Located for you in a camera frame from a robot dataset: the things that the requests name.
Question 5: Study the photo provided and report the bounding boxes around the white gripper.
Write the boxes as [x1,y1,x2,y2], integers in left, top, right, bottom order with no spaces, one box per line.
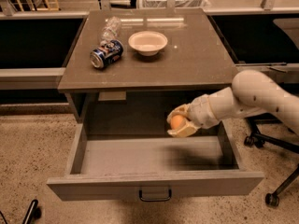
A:
[167,94,220,137]

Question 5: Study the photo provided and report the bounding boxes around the orange fruit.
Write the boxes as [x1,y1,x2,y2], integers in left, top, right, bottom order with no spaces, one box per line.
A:
[170,115,185,130]

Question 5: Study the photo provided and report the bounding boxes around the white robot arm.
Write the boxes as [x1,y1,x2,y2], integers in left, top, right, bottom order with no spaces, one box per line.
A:
[167,70,299,137]

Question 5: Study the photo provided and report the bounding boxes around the grey cabinet counter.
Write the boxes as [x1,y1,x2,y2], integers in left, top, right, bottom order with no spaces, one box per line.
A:
[59,8,237,136]

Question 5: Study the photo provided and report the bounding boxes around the grey open drawer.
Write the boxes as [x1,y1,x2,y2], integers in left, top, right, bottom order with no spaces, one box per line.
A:
[47,121,263,201]

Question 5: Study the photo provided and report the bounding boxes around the black wheeled chair base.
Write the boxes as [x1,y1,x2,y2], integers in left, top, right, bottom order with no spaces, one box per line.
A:
[243,117,299,208]

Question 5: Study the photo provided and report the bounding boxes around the white paper bowl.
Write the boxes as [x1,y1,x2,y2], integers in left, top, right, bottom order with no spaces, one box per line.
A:
[128,31,168,56]

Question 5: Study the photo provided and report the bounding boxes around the blue soda can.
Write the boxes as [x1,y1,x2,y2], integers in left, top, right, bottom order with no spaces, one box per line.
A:
[90,40,123,69]

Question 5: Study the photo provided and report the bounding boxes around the clear plastic bottle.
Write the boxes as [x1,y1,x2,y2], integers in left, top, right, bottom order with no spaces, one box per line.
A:
[99,16,121,44]

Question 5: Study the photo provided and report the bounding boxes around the black leg bottom left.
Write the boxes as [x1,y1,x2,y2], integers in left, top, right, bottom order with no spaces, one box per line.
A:
[22,199,42,224]

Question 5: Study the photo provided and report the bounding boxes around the black drawer handle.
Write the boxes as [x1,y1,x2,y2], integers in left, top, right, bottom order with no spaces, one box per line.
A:
[138,189,172,203]

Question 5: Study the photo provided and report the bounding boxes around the wire mesh bin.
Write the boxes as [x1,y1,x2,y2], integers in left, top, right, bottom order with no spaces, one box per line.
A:
[136,0,210,9]

